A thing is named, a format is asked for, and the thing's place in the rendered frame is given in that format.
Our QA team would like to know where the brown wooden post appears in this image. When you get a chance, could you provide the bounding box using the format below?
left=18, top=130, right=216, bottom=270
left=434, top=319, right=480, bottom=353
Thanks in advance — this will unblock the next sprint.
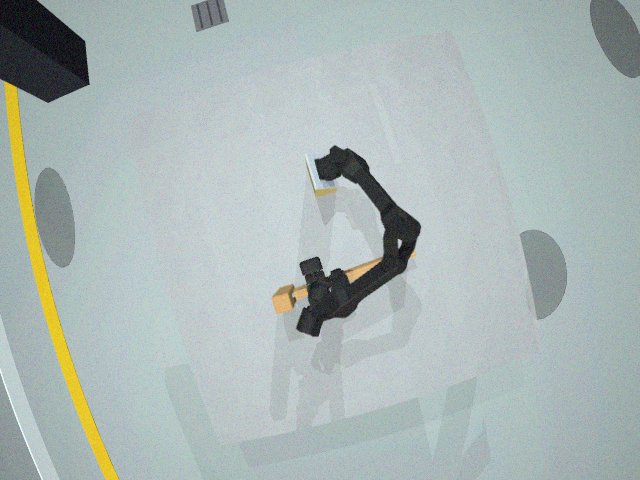
left=272, top=284, right=296, bottom=314

